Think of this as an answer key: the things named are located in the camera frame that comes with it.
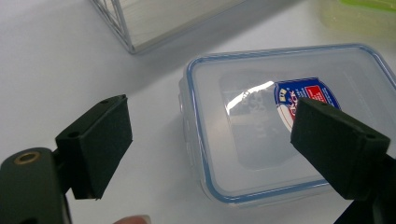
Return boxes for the white wire shelf rack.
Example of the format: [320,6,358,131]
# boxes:
[90,0,247,55]

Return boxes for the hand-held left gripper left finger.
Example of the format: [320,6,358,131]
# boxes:
[54,93,134,201]

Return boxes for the clear container with green lid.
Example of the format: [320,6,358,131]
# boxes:
[317,0,396,48]

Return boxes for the clear container with blue-rimmed lid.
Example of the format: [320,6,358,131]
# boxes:
[177,43,396,209]

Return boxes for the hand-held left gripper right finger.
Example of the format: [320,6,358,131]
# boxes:
[290,97,391,202]

